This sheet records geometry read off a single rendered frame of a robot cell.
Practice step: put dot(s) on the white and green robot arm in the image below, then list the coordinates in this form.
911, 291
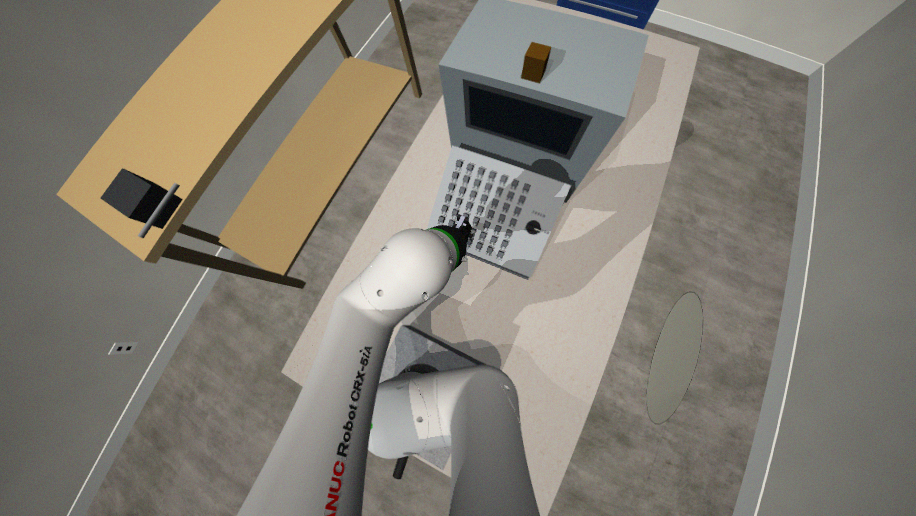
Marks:
317, 465

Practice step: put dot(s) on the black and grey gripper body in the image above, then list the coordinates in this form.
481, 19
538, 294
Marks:
460, 229

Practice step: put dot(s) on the dark grey control console with keypad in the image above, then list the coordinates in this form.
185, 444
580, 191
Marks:
554, 122

